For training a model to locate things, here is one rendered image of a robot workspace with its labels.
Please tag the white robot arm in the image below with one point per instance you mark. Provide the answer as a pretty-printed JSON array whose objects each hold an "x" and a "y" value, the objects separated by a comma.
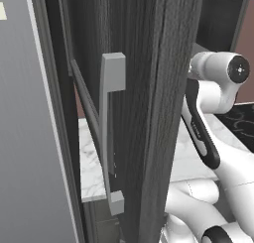
[{"x": 228, "y": 167}]

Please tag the dark wood cabinet door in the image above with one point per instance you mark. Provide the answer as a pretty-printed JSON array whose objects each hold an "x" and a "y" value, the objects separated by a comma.
[{"x": 149, "y": 88}]

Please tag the black stove hob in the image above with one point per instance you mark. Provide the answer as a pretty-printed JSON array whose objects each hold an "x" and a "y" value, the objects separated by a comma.
[{"x": 240, "y": 121}]

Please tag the dark wood wall cabinet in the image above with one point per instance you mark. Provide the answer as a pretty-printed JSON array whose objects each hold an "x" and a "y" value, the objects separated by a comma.
[{"x": 218, "y": 19}]

